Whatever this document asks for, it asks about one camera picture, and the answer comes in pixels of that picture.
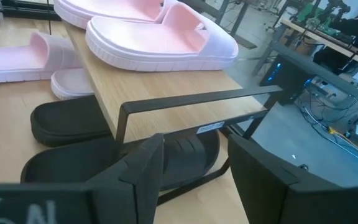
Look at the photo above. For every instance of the long wooden workbench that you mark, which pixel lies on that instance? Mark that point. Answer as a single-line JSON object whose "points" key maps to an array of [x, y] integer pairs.
{"points": [[328, 40]]}

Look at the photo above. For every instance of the pink rubber slide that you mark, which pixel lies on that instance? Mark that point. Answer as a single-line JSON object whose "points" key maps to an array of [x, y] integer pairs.
{"points": [[151, 40], [104, 9], [70, 85], [11, 62]]}

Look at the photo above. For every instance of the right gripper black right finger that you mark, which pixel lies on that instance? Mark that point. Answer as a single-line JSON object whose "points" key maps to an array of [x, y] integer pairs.
{"points": [[266, 193]]}

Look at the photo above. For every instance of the black computer tower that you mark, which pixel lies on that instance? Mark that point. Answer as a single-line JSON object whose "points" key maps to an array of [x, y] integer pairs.
{"points": [[291, 74]]}

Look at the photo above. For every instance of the green equipment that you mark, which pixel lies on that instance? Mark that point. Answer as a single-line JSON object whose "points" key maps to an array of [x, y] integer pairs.
{"points": [[314, 14]]}

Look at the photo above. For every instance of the black table leg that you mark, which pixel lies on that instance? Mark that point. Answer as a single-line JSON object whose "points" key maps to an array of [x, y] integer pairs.
{"points": [[239, 18]]}

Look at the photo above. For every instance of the black background robot arm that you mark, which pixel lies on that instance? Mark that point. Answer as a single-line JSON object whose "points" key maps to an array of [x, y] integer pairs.
{"points": [[353, 25]]}

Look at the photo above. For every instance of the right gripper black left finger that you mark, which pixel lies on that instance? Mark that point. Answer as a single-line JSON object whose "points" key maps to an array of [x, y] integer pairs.
{"points": [[126, 199]]}

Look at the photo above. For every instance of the wooden shelf with black frame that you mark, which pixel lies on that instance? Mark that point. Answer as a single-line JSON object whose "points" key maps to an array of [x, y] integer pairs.
{"points": [[166, 90]]}

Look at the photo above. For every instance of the black rubber slide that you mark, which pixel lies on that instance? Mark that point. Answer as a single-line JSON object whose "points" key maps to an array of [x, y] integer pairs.
{"points": [[73, 165], [67, 121]]}

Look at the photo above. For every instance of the black desk edge beam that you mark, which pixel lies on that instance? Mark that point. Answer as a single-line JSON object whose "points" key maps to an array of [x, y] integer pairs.
{"points": [[337, 74]]}

